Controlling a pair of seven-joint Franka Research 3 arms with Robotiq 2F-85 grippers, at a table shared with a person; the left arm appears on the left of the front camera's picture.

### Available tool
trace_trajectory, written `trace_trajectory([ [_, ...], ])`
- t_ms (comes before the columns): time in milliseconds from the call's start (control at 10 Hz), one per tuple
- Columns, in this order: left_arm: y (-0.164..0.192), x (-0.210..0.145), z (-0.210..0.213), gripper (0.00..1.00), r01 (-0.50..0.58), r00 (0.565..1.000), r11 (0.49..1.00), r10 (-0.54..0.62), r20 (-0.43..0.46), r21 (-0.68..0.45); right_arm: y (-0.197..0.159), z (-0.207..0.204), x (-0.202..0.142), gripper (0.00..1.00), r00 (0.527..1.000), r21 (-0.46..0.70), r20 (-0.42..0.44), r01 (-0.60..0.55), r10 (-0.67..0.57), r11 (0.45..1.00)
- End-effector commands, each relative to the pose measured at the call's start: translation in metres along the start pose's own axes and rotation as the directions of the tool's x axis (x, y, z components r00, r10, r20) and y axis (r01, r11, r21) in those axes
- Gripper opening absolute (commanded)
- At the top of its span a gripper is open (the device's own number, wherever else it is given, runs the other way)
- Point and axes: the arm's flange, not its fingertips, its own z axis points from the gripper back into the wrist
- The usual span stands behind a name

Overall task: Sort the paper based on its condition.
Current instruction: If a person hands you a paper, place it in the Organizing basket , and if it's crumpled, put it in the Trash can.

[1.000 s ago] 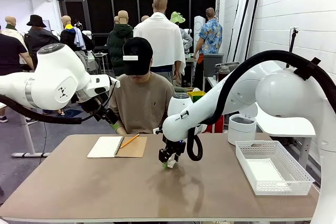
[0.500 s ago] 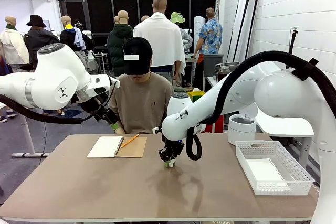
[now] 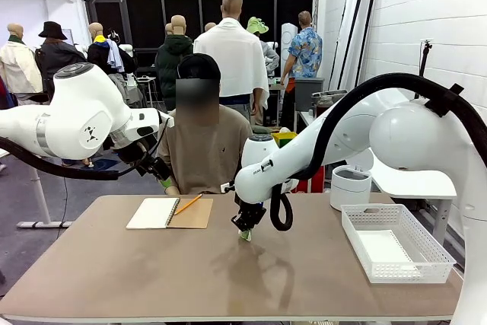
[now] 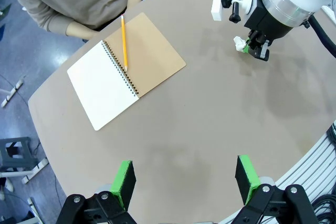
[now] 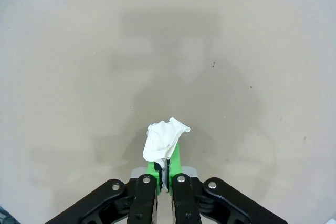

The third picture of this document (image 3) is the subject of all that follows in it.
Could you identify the tall mannequin with white towel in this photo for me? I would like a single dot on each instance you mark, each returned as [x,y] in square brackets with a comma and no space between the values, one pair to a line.
[232,55]

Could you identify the mannequin with black hat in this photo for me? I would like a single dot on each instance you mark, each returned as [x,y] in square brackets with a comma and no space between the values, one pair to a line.
[57,58]

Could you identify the mannequin with yellow collar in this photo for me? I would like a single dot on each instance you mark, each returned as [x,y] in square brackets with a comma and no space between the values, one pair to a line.
[106,55]

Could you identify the mannequin in cream jacket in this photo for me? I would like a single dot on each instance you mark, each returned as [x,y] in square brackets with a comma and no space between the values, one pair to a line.
[17,66]

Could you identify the person's right forearm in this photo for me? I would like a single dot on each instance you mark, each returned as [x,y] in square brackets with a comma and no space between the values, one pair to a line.
[172,190]

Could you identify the black tripod stand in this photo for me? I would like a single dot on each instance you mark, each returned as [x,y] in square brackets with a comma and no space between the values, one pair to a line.
[425,62]

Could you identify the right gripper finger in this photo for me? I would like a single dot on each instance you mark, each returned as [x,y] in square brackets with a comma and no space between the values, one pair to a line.
[249,235]
[242,234]

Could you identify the mannequin with green hat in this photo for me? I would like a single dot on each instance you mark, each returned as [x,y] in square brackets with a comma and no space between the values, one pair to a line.
[262,36]

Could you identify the person in beige sweater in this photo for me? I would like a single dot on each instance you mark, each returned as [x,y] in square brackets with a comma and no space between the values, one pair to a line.
[205,150]

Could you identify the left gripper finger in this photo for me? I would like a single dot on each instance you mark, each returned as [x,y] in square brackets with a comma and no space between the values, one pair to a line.
[169,185]
[163,182]

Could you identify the gray storage bin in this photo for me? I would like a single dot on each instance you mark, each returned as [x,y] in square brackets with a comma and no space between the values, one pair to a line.
[308,93]

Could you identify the mannequin in dark puffer jacket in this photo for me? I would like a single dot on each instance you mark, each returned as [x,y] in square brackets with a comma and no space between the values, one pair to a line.
[171,62]

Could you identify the black framed white panel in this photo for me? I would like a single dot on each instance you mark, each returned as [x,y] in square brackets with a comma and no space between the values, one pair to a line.
[354,28]

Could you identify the yellow green box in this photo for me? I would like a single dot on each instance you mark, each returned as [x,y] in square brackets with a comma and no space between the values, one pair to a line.
[284,138]

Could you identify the white desk leg with foot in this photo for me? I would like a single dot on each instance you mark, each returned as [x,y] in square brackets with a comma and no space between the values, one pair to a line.
[42,203]

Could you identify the yellow pencil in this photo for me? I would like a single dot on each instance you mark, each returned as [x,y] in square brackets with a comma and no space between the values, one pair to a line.
[188,204]

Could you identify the black cap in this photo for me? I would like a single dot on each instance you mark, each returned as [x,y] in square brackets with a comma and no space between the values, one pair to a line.
[198,64]

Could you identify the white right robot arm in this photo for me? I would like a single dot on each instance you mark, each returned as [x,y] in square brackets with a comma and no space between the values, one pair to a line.
[399,138]

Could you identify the white perforated plastic basket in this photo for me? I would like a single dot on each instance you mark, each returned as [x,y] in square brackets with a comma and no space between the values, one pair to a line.
[411,269]

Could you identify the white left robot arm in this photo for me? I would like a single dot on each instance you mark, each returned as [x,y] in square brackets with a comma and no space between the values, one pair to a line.
[76,112]

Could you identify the spiral notebook with kraft cover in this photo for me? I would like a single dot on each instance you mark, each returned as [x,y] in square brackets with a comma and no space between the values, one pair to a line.
[152,212]

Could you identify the white round trash bin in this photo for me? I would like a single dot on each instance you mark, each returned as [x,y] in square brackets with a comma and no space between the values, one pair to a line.
[348,195]

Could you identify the white side table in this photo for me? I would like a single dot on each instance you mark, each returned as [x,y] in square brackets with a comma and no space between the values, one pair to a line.
[411,184]

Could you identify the white tower appliance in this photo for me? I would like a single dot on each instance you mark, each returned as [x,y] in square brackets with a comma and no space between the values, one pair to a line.
[288,39]

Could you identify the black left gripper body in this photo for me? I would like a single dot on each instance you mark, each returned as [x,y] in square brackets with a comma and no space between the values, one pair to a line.
[152,168]

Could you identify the red box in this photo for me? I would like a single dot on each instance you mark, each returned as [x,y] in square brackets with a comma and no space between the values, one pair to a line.
[312,182]

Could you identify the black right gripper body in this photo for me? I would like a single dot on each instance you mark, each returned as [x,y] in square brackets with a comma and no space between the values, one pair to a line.
[249,216]

